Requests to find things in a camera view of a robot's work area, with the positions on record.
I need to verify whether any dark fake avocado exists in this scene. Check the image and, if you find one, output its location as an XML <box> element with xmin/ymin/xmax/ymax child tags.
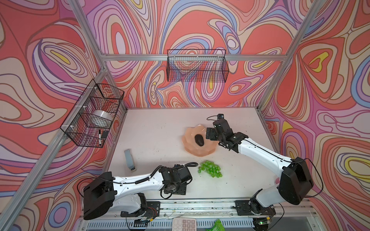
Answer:
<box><xmin>194</xmin><ymin>134</ymin><xmax>204</xmax><ymax>147</ymax></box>

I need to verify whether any green fake grape bunch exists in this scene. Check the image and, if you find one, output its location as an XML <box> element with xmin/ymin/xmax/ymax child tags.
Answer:
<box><xmin>198</xmin><ymin>160</ymin><xmax>223</xmax><ymax>178</ymax></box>

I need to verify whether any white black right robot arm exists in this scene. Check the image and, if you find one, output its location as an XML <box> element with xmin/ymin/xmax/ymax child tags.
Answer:
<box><xmin>206</xmin><ymin>114</ymin><xmax>314</xmax><ymax>215</ymax></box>

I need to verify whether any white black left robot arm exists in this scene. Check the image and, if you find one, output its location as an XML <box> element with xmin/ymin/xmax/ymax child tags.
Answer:
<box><xmin>81</xmin><ymin>162</ymin><xmax>198</xmax><ymax>220</ymax></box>

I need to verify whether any pink flower-shaped fruit bowl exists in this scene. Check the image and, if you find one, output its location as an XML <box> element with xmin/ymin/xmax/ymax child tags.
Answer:
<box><xmin>182</xmin><ymin>125</ymin><xmax>218</xmax><ymax>157</ymax></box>

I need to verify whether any white keypad calculator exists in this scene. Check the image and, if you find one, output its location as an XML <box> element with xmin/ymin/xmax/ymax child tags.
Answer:
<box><xmin>172</xmin><ymin>218</ymin><xmax>197</xmax><ymax>231</ymax></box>

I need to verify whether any grey rectangular block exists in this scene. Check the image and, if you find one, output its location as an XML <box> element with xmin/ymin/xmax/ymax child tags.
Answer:
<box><xmin>124</xmin><ymin>149</ymin><xmax>136</xmax><ymax>171</ymax></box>

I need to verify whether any green plastic bag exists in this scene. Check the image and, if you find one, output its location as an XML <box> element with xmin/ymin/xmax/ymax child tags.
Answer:
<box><xmin>206</xmin><ymin>219</ymin><xmax>225</xmax><ymax>231</ymax></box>

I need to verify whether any silver tape roll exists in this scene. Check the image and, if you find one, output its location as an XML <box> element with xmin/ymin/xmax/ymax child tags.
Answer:
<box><xmin>92</xmin><ymin>110</ymin><xmax>113</xmax><ymax>121</ymax></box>

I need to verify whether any aluminium front rail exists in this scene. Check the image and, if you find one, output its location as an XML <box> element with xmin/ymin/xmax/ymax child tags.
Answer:
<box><xmin>80</xmin><ymin>197</ymin><xmax>319</xmax><ymax>220</ymax></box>

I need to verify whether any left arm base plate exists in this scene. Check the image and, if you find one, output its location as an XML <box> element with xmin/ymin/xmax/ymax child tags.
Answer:
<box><xmin>120</xmin><ymin>201</ymin><xmax>161</xmax><ymax>218</ymax></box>

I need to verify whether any black wire basket back wall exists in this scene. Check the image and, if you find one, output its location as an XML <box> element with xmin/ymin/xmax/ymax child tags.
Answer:
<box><xmin>166</xmin><ymin>48</ymin><xmax>229</xmax><ymax>83</ymax></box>

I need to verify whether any black wire basket wall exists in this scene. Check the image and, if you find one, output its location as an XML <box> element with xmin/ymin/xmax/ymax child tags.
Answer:
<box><xmin>60</xmin><ymin>80</ymin><xmax>124</xmax><ymax>148</ymax></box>
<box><xmin>166</xmin><ymin>48</ymin><xmax>229</xmax><ymax>83</ymax></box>

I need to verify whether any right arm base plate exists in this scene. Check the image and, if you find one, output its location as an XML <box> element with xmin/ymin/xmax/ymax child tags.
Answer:
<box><xmin>233</xmin><ymin>200</ymin><xmax>276</xmax><ymax>217</ymax></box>

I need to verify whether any black wire basket left wall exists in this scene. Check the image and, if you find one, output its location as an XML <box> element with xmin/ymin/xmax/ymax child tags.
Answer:
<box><xmin>60</xmin><ymin>80</ymin><xmax>124</xmax><ymax>148</ymax></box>

